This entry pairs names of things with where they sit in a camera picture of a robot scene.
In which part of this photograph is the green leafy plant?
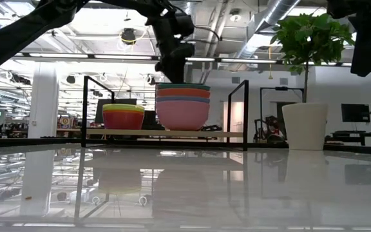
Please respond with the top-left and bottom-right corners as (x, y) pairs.
(270, 12), (356, 104)

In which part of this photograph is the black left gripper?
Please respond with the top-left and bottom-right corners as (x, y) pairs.
(155, 41), (195, 84)

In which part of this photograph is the large teal plastic bowl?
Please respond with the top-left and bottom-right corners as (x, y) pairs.
(156, 82), (211, 92)

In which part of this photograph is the white plant pot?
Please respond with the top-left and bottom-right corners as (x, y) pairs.
(281, 102), (329, 151)

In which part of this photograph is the smooth silver ventilation duct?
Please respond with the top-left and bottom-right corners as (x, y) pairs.
(233, 0), (302, 70)

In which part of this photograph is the black metal gantry frame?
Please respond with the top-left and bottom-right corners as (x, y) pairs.
(259, 86), (306, 142)

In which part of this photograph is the black table frame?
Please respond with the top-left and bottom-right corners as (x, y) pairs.
(0, 137), (371, 155)

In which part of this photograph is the white building column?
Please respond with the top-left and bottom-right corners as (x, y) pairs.
(27, 63), (60, 139)

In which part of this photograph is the black ceiling camera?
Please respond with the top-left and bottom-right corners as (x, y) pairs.
(120, 28), (137, 45)

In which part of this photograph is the red and black machine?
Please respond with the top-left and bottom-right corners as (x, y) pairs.
(253, 115), (285, 144)

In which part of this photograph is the large pink plastic bowl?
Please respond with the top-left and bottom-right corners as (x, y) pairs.
(155, 100), (211, 131)

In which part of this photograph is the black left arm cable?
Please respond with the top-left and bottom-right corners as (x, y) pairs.
(185, 24), (221, 44)

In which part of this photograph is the large blue plastic bowl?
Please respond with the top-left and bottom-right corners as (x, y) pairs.
(155, 95), (211, 104)

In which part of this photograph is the dark office desk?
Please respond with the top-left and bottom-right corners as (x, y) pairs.
(325, 130), (371, 147)

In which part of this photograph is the black monitor on arm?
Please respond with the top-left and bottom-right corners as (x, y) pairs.
(341, 103), (371, 133)

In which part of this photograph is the small yellow plastic bowl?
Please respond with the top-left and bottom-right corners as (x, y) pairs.
(102, 109), (145, 114)

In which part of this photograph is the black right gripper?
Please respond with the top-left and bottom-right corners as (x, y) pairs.
(348, 14), (371, 77)

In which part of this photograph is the large red plastic bowl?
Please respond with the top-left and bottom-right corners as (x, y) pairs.
(156, 88), (211, 99)

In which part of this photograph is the small red plastic bowl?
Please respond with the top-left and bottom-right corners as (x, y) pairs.
(102, 111), (145, 130)

